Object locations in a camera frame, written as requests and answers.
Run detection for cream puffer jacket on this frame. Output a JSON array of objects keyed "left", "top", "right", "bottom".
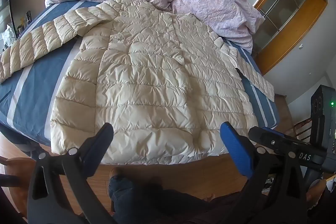
[{"left": 0, "top": 0, "right": 276, "bottom": 165}]

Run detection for blue striped bed sheet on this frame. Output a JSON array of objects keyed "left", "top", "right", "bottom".
[{"left": 0, "top": 0, "right": 280, "bottom": 161}]

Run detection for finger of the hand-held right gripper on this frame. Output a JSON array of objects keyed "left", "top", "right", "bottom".
[{"left": 248, "top": 126, "right": 326, "bottom": 165}]

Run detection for person's right hand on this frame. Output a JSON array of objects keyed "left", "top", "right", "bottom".
[{"left": 305, "top": 179, "right": 328, "bottom": 212}]

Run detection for dark wooden chair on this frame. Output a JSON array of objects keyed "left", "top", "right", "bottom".
[{"left": 0, "top": 154, "right": 36, "bottom": 189}]

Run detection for wooden wardrobe with glass doors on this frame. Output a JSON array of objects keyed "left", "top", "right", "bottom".
[{"left": 220, "top": 0, "right": 329, "bottom": 75}]

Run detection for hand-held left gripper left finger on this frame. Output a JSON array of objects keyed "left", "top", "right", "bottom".
[{"left": 28, "top": 123, "right": 114, "bottom": 224}]

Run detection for wooden bed frame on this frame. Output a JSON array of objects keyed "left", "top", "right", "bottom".
[{"left": 37, "top": 144, "right": 252, "bottom": 216}]

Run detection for wooden slatted chair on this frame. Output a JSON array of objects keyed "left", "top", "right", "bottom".
[{"left": 290, "top": 119, "right": 314, "bottom": 142}]

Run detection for clutter on shelf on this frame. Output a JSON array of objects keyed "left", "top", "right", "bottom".
[{"left": 0, "top": 11, "right": 33, "bottom": 52}]

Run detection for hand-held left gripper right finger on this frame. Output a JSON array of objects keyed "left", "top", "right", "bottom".
[{"left": 220, "top": 122, "right": 315, "bottom": 224}]

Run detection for person's leg in dark pants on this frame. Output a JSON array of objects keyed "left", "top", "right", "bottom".
[{"left": 108, "top": 175, "right": 265, "bottom": 224}]

